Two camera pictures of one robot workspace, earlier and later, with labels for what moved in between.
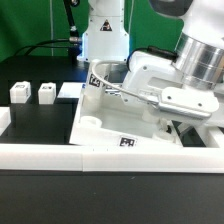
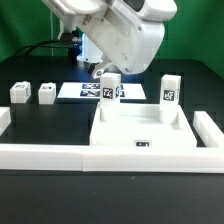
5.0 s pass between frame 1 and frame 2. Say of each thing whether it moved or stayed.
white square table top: moved
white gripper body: moved
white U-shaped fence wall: stayed
